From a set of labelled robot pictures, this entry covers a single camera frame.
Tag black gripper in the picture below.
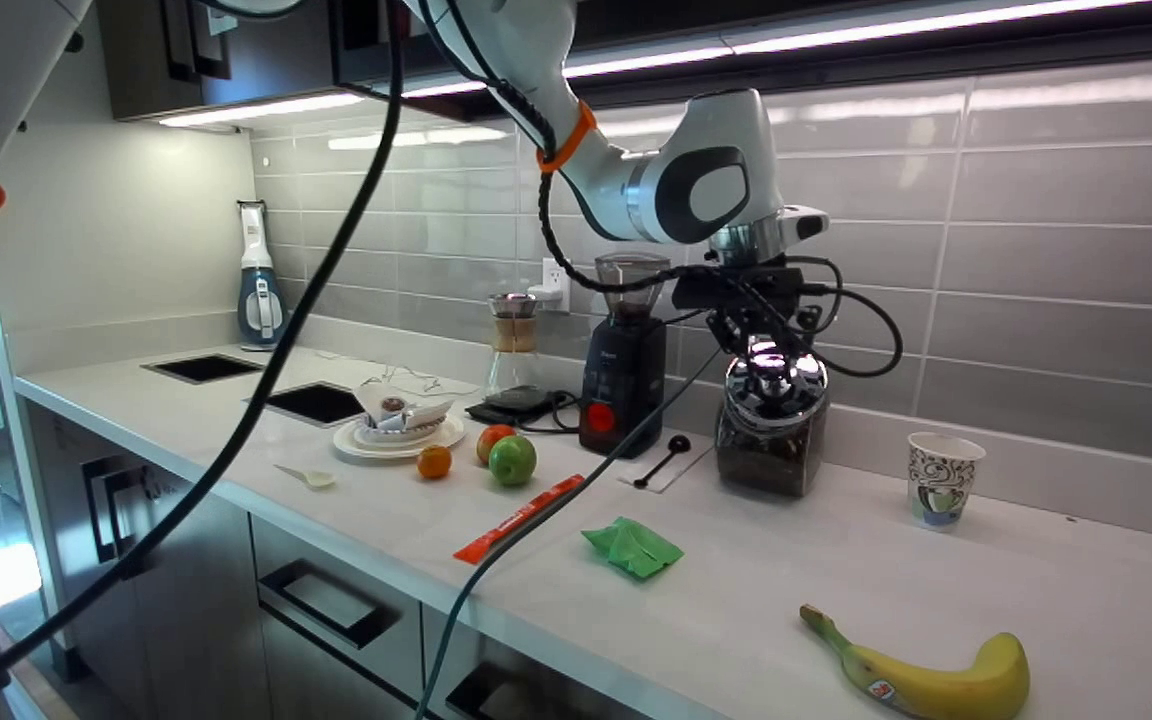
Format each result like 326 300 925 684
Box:
673 258 830 404

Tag glass jar of coffee beans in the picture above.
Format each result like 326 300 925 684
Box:
712 357 836 504

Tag black coffee scoop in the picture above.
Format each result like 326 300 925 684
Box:
626 431 694 493

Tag black coffee grinder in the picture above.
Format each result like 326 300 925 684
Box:
575 251 675 461

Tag patterned paper cup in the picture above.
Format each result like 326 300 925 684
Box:
902 430 993 530

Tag black coffee scale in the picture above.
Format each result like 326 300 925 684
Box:
463 381 579 431

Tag glass pour-over coffee carafe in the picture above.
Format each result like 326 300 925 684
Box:
483 291 543 399

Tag green apple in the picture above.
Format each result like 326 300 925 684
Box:
483 431 543 493

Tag large orange fruit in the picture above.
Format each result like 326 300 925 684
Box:
472 420 520 474

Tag red flat strip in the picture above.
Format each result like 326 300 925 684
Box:
452 474 593 567

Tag white round plate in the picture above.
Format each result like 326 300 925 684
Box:
326 407 472 468

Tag under-cabinet light strip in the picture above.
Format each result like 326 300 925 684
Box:
152 0 1140 136

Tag small orange fruit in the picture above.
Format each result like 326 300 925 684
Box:
413 445 454 488

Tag yellow banana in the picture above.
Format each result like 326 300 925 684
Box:
797 600 1036 720

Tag patterned white bowl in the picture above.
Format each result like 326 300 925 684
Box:
354 394 454 447

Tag black induction cooktop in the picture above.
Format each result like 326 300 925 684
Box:
250 381 370 430
142 351 268 387

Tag white plastic spoon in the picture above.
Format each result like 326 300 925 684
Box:
272 461 340 496

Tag dark upper cabinet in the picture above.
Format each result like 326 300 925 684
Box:
91 0 398 130

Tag grey base cabinet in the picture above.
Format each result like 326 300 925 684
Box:
10 394 686 720

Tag black grinder power cables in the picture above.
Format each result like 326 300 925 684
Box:
520 387 589 440

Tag white wall outlet with plug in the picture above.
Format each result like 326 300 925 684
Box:
527 251 575 321

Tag dark green power cable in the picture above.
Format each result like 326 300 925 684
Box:
413 348 726 720

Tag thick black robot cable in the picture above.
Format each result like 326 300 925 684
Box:
0 0 408 718

